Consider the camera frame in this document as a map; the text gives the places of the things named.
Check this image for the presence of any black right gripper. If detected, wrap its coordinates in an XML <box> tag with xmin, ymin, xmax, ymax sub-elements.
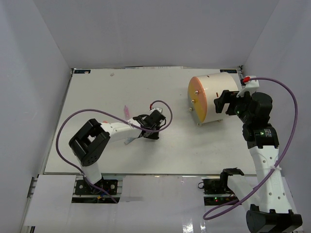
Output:
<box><xmin>214</xmin><ymin>90</ymin><xmax>253</xmax><ymax>124</ymax></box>

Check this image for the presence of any cream round drawer organizer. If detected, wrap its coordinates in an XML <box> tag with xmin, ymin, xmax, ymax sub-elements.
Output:
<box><xmin>188</xmin><ymin>72</ymin><xmax>238</xmax><ymax>126</ymax></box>

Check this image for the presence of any pink clear highlighter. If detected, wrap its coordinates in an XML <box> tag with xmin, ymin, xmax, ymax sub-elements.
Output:
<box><xmin>123</xmin><ymin>105</ymin><xmax>130</xmax><ymax>120</ymax></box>

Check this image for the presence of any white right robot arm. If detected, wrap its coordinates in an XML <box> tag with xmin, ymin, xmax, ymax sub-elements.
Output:
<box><xmin>203</xmin><ymin>76</ymin><xmax>303</xmax><ymax>233</ymax></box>

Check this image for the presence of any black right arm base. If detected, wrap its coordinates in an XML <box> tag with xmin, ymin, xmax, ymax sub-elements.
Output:
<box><xmin>197</xmin><ymin>178</ymin><xmax>238</xmax><ymax>206</ymax></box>

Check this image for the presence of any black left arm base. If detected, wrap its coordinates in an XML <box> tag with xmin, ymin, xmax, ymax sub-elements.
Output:
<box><xmin>74</xmin><ymin>178</ymin><xmax>120</xmax><ymax>197</ymax></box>

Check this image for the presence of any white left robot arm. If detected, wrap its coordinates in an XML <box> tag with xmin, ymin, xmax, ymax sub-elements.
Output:
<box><xmin>69</xmin><ymin>108</ymin><xmax>166</xmax><ymax>194</ymax></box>

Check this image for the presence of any blue cap clear highlighter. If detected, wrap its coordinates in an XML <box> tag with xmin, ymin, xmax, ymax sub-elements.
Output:
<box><xmin>124</xmin><ymin>138</ymin><xmax>135</xmax><ymax>145</ymax></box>

